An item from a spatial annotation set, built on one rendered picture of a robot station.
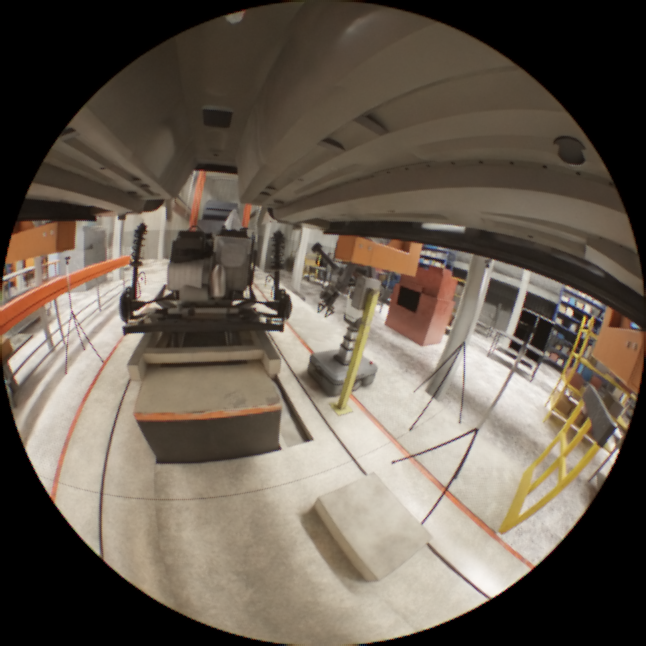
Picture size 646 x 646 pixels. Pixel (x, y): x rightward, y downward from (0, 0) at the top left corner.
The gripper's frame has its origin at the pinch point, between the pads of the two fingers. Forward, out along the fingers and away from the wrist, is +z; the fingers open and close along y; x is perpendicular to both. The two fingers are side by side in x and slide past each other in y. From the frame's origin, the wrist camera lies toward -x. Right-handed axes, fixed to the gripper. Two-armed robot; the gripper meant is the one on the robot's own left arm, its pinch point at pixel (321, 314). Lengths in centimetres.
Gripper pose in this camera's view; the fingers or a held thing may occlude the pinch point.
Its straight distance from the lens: 151.9
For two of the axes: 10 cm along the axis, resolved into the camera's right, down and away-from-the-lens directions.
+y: 5.5, 3.7, -7.5
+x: 6.2, 4.2, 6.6
